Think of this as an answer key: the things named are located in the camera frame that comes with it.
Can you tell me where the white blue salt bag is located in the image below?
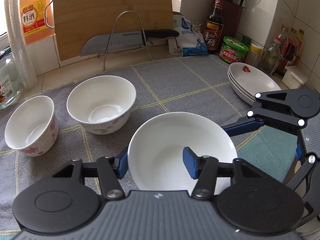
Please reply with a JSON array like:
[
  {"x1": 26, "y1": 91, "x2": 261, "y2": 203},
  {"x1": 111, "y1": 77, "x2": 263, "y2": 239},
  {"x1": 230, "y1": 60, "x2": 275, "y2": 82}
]
[{"x1": 168, "y1": 12, "x2": 208, "y2": 57}]

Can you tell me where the red label sauce bottle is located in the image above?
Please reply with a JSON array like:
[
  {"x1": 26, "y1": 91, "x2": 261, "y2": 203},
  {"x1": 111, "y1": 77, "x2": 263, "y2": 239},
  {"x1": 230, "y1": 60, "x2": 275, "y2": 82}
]
[{"x1": 276, "y1": 25, "x2": 305, "y2": 77}]

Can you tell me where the kitchen knife black handle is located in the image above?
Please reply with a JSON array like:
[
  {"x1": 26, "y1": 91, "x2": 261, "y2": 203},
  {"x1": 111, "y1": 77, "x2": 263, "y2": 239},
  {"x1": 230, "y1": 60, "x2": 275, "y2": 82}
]
[{"x1": 80, "y1": 29, "x2": 179, "y2": 56}]

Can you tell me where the yellow lid spice jar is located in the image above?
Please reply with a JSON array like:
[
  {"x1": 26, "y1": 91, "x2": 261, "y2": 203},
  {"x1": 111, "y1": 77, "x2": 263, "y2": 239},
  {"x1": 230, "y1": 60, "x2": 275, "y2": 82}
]
[{"x1": 245, "y1": 42, "x2": 263, "y2": 67}]

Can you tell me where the green lid sauce jar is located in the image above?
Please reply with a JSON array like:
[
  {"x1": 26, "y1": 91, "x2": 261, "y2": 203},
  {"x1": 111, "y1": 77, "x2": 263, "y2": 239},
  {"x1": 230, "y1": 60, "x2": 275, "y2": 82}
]
[{"x1": 219, "y1": 36, "x2": 248, "y2": 64}]

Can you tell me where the large white plate front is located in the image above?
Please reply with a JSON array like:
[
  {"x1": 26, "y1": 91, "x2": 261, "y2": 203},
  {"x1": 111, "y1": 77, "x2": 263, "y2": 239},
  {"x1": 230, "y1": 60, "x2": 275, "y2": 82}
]
[{"x1": 228, "y1": 74, "x2": 254, "y2": 106}]

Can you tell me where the glass jar green lid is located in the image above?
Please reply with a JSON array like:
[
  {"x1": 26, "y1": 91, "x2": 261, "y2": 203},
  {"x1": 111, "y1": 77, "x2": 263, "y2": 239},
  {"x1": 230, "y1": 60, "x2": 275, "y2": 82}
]
[{"x1": 0, "y1": 46, "x2": 21, "y2": 109}]

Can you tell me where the white bowl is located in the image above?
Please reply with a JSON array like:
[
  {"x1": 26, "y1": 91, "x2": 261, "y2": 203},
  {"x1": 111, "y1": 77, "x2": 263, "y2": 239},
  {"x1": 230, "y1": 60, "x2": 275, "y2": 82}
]
[
  {"x1": 66, "y1": 75, "x2": 137, "y2": 135},
  {"x1": 127, "y1": 112, "x2": 238, "y2": 193},
  {"x1": 4, "y1": 95, "x2": 59, "y2": 157}
]

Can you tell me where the clear oil bottle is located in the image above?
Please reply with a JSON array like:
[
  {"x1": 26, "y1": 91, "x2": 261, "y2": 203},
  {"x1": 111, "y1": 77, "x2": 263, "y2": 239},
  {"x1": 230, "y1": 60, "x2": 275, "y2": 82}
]
[{"x1": 257, "y1": 37, "x2": 281, "y2": 75}]

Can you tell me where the bamboo cutting board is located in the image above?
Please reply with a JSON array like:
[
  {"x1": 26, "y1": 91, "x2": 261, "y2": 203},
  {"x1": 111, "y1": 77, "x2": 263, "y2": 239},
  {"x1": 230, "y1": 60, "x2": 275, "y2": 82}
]
[{"x1": 53, "y1": 0, "x2": 174, "y2": 61}]

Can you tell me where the metal wire rack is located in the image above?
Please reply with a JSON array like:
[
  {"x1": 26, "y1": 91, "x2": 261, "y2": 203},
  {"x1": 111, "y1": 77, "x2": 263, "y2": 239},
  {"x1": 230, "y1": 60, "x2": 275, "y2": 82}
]
[{"x1": 102, "y1": 10, "x2": 153, "y2": 71}]

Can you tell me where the dark vinegar bottle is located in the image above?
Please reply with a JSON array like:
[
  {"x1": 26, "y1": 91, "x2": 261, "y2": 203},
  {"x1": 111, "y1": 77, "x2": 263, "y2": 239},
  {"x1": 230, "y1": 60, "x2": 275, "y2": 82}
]
[{"x1": 203, "y1": 0, "x2": 223, "y2": 54}]

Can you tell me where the plastic wrap roll tall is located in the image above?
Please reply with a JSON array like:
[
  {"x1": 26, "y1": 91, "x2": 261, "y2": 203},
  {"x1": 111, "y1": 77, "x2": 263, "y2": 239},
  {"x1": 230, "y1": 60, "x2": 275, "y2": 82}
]
[{"x1": 4, "y1": 0, "x2": 37, "y2": 90}]

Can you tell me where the white plastic box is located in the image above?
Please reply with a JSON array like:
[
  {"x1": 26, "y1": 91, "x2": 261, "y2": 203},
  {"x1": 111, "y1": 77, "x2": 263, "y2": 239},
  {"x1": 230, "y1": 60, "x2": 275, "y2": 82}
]
[{"x1": 282, "y1": 66, "x2": 308, "y2": 89}]

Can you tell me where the knife block with knives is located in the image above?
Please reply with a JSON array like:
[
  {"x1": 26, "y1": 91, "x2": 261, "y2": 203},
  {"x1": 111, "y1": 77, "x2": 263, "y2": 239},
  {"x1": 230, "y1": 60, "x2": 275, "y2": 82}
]
[{"x1": 222, "y1": 0, "x2": 244, "y2": 38}]

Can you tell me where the orange cooking wine jug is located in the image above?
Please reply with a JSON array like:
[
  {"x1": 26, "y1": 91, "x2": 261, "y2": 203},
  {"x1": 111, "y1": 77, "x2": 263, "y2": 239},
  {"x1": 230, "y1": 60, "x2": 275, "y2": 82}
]
[{"x1": 20, "y1": 0, "x2": 54, "y2": 44}]

